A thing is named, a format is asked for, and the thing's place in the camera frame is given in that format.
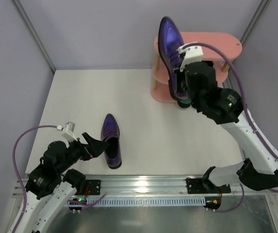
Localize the purple shoe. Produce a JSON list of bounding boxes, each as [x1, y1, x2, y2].
[[101, 114, 122, 169], [158, 16, 186, 101]]

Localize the green metallic shoe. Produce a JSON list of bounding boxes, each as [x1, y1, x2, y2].
[[177, 99, 191, 109]]

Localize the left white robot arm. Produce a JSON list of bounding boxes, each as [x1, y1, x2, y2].
[[9, 133, 109, 233]]

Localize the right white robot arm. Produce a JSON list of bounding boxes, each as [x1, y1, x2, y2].
[[175, 62, 278, 193]]

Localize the pink three-tier shoe shelf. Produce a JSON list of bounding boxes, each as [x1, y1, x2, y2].
[[151, 32, 243, 103]]

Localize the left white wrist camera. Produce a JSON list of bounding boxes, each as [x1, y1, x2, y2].
[[56, 121, 78, 143]]

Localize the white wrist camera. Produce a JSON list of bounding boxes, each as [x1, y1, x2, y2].
[[177, 42, 203, 72], [56, 121, 78, 143]]

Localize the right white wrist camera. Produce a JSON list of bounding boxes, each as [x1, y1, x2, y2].
[[177, 42, 203, 72]]

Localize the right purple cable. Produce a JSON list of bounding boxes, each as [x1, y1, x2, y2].
[[177, 42, 278, 214]]

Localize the purple cable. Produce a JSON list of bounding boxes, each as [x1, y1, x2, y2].
[[12, 125, 108, 231], [177, 42, 278, 214]]

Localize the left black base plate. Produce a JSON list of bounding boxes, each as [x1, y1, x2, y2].
[[76, 180, 101, 196]]

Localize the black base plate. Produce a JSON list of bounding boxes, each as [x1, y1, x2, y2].
[[76, 180, 101, 196], [185, 178, 231, 194]]

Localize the aluminium mounting rail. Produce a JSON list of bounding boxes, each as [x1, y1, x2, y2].
[[12, 175, 278, 198]]

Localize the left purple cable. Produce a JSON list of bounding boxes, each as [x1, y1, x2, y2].
[[12, 125, 108, 231]]

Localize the slotted grey cable duct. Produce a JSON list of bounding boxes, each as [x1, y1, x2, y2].
[[65, 196, 206, 207]]

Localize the right aluminium frame post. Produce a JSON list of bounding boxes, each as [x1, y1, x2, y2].
[[240, 0, 271, 46]]

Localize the aluminium frame post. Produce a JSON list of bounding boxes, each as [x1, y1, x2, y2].
[[11, 0, 56, 74], [240, 0, 271, 46]]

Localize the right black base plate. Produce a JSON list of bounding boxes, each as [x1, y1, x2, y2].
[[185, 178, 231, 194]]

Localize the left aluminium frame post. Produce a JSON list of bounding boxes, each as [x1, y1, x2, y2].
[[11, 0, 56, 74]]

